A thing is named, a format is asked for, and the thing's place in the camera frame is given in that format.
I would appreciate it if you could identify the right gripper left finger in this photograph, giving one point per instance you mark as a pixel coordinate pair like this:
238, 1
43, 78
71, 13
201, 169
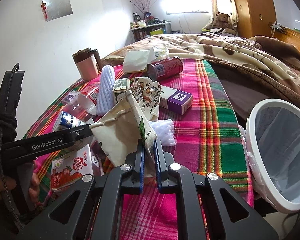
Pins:
92, 207

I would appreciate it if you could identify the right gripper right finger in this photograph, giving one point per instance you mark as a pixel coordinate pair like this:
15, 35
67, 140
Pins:
207, 207

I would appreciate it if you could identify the strawberry milk carton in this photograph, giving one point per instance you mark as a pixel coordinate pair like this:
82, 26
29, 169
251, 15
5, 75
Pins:
68, 168

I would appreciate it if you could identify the cream canvas drawstring bag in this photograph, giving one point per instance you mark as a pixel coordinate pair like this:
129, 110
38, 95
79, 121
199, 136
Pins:
120, 129

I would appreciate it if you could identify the white foam net sleeve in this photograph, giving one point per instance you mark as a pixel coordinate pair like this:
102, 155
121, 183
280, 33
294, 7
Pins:
165, 131

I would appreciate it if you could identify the green cream small box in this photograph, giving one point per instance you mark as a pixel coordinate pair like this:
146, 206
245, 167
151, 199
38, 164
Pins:
119, 88

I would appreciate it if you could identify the red drink can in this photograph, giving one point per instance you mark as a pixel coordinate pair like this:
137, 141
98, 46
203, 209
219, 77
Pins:
165, 68

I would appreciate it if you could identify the white round trash bin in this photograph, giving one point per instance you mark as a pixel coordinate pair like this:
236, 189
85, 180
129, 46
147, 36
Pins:
272, 142

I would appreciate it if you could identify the blue white milk carton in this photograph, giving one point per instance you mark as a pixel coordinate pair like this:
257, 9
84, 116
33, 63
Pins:
66, 120

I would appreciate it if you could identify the clear plastic bottle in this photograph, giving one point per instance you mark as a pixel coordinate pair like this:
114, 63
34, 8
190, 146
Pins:
82, 105

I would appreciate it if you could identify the purple white medicine box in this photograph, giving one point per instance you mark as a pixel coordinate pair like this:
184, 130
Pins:
175, 100

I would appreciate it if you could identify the pink brown travel mug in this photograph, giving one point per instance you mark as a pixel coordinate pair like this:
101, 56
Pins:
88, 63

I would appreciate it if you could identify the patterned crumpled paper cup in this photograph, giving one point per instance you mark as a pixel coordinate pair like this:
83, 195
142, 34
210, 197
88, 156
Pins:
147, 94

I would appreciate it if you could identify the white tissue pack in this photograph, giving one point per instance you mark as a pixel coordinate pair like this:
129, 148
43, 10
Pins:
136, 61

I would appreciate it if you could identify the brown patterned blanket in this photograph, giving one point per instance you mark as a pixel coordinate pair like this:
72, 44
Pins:
251, 69

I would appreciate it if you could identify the brown teddy bear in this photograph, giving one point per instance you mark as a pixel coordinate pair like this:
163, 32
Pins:
223, 24

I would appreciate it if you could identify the wooden headboard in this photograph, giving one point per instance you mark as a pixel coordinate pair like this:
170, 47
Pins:
289, 36

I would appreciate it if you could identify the dried branch bouquet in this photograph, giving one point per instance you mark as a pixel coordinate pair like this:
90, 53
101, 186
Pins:
143, 5

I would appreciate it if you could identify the wooden wardrobe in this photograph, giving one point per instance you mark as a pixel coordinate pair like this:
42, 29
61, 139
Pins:
255, 17

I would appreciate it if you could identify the floral window curtain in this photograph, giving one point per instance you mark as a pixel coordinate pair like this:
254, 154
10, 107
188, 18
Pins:
226, 7

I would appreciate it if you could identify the silver wall panel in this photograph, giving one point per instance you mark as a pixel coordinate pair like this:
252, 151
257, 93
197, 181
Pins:
53, 9

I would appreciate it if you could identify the cluttered wall shelf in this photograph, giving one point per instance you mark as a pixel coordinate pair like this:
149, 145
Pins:
151, 26

